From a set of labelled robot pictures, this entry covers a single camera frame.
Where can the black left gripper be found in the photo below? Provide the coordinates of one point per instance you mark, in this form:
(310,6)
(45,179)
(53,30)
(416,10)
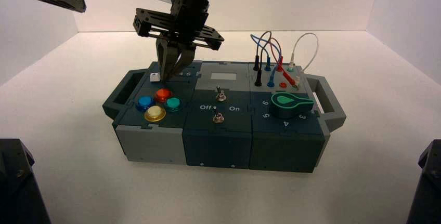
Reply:
(189,19)

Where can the white slider knob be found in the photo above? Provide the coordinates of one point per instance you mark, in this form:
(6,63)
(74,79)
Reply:
(154,77)

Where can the red push button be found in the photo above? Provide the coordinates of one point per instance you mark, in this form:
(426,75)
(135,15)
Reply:
(163,94)

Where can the green push button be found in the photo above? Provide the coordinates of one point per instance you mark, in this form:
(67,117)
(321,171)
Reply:
(173,104)

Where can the blue push button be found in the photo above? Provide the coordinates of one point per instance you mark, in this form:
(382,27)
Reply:
(144,103)

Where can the yellow push button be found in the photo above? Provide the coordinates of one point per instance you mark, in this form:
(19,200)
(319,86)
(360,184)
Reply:
(154,113)

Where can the grey and teal control box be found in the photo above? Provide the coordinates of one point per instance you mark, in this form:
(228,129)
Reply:
(220,146)

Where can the green rotary knob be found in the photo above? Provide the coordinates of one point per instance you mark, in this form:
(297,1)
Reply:
(290,107)

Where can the metal toggle switch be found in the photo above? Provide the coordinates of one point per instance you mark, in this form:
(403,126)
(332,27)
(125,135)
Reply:
(220,95)
(217,117)

